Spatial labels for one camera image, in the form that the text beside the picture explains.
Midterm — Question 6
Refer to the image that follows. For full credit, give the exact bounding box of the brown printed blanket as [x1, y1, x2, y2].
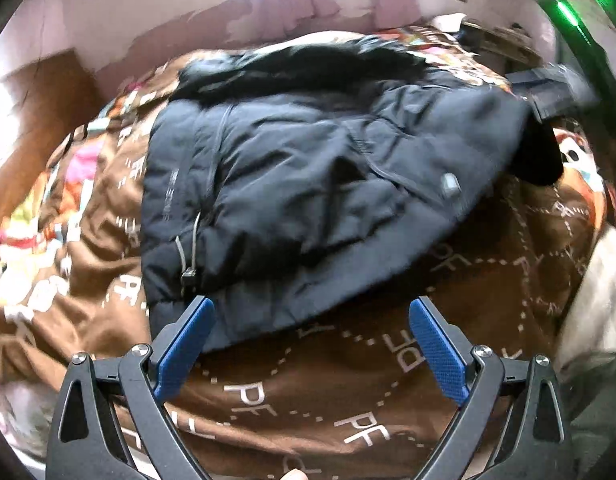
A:
[0, 25, 611, 480]

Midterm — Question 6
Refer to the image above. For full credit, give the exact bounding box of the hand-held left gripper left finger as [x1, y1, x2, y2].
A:
[46, 296, 216, 480]

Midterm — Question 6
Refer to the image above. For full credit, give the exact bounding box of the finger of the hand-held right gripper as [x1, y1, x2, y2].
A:
[505, 62, 596, 118]

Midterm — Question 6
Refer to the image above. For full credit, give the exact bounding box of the wooden headboard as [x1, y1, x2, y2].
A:
[0, 49, 106, 233]

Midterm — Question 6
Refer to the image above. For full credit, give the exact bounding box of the dark navy padded jacket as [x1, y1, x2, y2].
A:
[140, 42, 564, 351]

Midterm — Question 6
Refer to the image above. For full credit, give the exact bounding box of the cluttered desk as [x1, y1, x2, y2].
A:
[458, 17, 546, 68]

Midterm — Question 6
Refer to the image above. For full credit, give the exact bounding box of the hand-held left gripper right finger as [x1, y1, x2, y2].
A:
[409, 296, 573, 480]

